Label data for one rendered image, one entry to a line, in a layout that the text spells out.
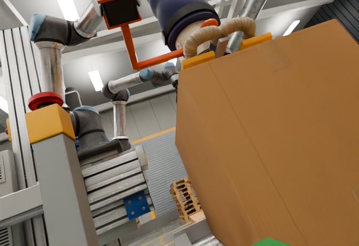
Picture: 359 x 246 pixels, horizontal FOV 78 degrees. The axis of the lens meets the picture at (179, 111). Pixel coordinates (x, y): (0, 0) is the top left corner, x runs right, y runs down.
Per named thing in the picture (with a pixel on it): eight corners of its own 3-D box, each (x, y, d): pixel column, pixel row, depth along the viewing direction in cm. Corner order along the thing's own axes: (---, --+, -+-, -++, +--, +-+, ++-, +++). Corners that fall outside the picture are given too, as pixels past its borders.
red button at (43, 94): (56, 102, 47) (53, 86, 48) (22, 113, 46) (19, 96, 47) (70, 114, 53) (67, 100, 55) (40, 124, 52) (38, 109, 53)
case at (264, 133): (480, 182, 38) (335, 17, 52) (285, 295, 31) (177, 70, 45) (297, 193, 94) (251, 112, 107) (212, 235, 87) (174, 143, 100)
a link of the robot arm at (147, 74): (93, 82, 157) (148, 61, 135) (105, 86, 167) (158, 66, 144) (93, 97, 155) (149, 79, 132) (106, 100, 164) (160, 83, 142)
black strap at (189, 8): (225, 2, 78) (220, -6, 79) (163, 20, 74) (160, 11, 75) (214, 44, 99) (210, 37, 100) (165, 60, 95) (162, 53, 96)
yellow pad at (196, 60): (216, 54, 62) (209, 41, 64) (183, 65, 60) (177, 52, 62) (201, 104, 94) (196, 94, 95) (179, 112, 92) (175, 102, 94)
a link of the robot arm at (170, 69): (166, 70, 154) (176, 62, 151) (172, 82, 151) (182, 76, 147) (160, 66, 148) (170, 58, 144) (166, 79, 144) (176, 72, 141)
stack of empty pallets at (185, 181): (213, 207, 761) (198, 172, 805) (185, 221, 731) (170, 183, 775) (205, 208, 877) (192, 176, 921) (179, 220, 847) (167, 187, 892)
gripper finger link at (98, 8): (107, 30, 55) (111, 3, 58) (100, 12, 49) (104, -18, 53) (95, 31, 55) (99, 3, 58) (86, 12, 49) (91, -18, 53)
